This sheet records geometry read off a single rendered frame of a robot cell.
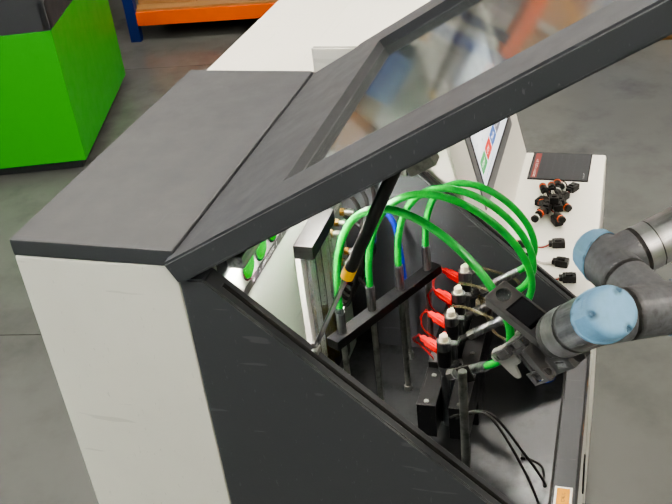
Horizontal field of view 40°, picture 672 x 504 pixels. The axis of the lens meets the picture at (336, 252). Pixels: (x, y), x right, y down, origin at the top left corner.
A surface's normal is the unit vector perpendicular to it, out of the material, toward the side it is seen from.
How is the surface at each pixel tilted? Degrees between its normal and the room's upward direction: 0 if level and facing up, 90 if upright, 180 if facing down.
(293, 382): 90
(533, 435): 0
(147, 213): 0
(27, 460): 0
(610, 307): 45
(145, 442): 90
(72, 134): 90
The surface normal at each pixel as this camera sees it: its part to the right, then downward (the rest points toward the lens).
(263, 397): -0.28, 0.53
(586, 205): -0.11, -0.84
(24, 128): 0.03, 0.53
